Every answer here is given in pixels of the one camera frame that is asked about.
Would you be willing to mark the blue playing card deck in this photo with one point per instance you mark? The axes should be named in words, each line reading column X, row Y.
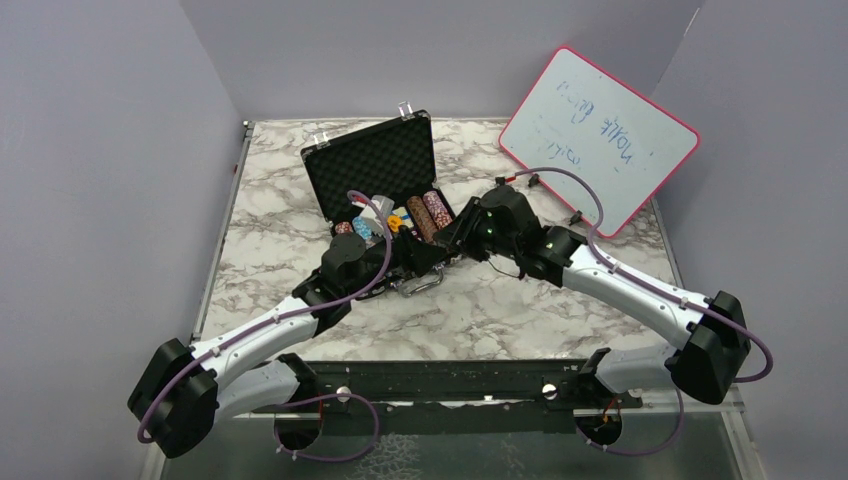
column 403, row 213

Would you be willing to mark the orange big blind button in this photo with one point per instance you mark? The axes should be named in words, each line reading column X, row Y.
column 394, row 223

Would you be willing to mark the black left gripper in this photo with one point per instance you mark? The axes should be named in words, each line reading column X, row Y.
column 413, row 257

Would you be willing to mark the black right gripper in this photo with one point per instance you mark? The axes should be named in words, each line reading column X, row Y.
column 454, row 235

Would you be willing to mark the black poker set case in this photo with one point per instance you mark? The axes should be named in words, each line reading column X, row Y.
column 394, row 158

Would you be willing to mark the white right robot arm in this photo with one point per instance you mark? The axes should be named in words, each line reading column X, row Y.
column 704, row 346

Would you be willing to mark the brown chip row in case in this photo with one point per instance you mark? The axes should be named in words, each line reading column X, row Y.
column 421, row 216

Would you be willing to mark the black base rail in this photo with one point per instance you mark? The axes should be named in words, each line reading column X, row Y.
column 422, row 397

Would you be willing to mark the pink framed whiteboard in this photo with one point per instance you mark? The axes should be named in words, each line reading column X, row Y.
column 604, row 148

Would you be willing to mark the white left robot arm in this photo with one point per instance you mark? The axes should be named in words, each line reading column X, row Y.
column 184, row 390

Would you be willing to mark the red green chip row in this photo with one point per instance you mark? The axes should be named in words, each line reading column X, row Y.
column 437, row 209

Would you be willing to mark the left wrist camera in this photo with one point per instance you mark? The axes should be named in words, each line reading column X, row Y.
column 373, row 217

